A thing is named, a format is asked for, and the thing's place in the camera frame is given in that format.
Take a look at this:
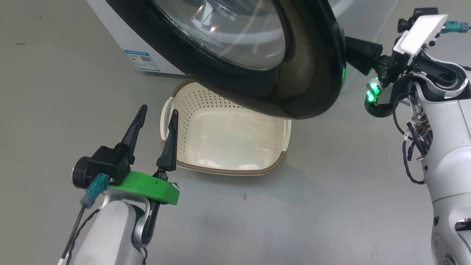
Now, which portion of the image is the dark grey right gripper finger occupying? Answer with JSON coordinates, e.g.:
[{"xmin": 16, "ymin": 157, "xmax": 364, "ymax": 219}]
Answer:
[{"xmin": 345, "ymin": 36, "xmax": 383, "ymax": 76}]

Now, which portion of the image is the cream perforated laundry basket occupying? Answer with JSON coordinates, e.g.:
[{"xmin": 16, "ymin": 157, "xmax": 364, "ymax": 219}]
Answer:
[{"xmin": 160, "ymin": 79, "xmax": 292, "ymax": 176}]

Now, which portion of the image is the left camera cable teal plug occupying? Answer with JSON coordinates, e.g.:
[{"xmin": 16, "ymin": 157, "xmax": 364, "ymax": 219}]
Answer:
[{"xmin": 58, "ymin": 174, "xmax": 111, "ymax": 265}]

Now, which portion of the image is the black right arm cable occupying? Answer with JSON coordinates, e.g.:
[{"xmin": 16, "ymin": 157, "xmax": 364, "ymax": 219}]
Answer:
[{"xmin": 392, "ymin": 92, "xmax": 433, "ymax": 184}]

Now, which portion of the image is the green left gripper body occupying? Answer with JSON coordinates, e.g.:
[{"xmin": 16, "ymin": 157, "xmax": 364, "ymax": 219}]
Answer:
[{"xmin": 107, "ymin": 167, "xmax": 180, "ymax": 206}]

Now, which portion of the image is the camera cable teal plug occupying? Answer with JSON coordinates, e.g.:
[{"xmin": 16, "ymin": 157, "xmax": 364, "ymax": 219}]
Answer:
[
  {"xmin": 440, "ymin": 21, "xmax": 471, "ymax": 34},
  {"xmin": 58, "ymin": 174, "xmax": 111, "ymax": 265}
]

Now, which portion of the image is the black glass washing machine door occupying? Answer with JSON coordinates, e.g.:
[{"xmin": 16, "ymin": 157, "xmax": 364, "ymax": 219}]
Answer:
[{"xmin": 106, "ymin": 0, "xmax": 347, "ymax": 120}]

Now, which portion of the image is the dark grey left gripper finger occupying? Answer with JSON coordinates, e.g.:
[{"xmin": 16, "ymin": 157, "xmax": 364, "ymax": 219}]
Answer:
[
  {"xmin": 156, "ymin": 109, "xmax": 179, "ymax": 172},
  {"xmin": 121, "ymin": 105, "xmax": 148, "ymax": 165}
]

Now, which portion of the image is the right camera cable teal plug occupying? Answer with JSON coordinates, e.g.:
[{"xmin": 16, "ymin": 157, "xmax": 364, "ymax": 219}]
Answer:
[{"xmin": 440, "ymin": 21, "xmax": 471, "ymax": 34}]

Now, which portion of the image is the blue energy label sticker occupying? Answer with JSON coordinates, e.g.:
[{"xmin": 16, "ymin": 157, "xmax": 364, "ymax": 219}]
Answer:
[{"xmin": 124, "ymin": 50, "xmax": 160, "ymax": 72}]

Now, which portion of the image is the white front-load washing machine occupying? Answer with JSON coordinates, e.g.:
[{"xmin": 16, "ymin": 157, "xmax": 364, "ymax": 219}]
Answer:
[{"xmin": 86, "ymin": 0, "xmax": 400, "ymax": 92}]

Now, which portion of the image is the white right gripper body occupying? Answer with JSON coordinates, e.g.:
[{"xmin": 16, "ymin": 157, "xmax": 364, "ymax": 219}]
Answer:
[{"xmin": 379, "ymin": 14, "xmax": 448, "ymax": 80}]

